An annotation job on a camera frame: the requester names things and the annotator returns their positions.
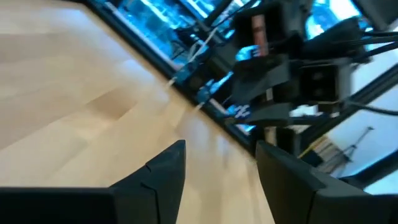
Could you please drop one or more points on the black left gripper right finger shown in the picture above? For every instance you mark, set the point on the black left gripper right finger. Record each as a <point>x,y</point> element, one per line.
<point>286,186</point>

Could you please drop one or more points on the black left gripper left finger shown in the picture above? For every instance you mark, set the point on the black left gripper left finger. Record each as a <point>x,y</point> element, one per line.
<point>155,186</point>

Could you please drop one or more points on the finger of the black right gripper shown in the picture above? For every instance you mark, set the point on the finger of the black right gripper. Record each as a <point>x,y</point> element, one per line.
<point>264,77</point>
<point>267,115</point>

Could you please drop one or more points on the grey background tripod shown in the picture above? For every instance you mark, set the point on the grey background tripod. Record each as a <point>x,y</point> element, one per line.
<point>357,144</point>

